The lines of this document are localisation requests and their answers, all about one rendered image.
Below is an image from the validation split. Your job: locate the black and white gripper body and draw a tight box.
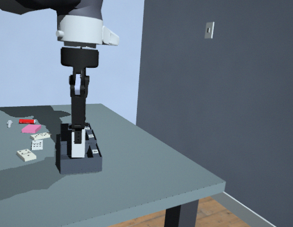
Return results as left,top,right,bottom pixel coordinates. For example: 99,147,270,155
61,47,99,86

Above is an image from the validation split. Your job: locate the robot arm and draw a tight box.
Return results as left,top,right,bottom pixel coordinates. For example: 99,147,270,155
0,0,119,49

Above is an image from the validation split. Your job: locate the white domino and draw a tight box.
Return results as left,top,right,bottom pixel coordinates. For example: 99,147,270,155
31,132,52,140
17,149,36,161
32,140,43,150

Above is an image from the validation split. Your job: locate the red battery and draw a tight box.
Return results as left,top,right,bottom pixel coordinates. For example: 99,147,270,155
19,119,36,124

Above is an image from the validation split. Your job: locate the dark grey rack of bins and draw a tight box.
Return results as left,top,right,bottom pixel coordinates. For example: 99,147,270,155
61,123,102,174

